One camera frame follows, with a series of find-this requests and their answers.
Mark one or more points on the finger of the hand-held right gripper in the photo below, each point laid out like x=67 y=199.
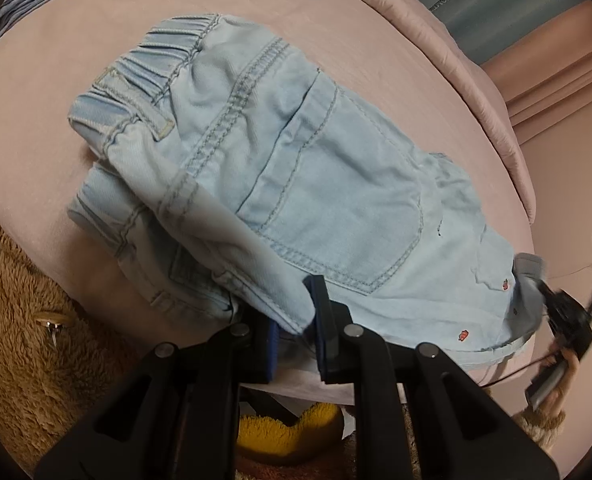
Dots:
x=549 y=300

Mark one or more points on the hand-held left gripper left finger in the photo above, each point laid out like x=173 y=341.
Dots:
x=270 y=352

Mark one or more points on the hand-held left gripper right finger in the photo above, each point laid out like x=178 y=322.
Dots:
x=321 y=320

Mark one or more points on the light blue denim pants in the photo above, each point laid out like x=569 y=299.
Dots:
x=276 y=160

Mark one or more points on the person's right forearm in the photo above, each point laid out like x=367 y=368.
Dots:
x=540 y=425

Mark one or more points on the person's right hand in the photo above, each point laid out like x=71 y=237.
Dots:
x=569 y=365

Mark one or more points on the white cloth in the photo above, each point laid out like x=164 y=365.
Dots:
x=296 y=391

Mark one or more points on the pink curtain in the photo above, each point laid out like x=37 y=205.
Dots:
x=565 y=85

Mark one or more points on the grey-blue curtain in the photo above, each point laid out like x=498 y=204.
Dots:
x=500 y=10

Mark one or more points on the pink padded bed rim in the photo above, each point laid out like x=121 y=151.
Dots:
x=425 y=25

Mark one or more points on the pink bed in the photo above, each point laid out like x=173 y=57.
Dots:
x=26 y=135

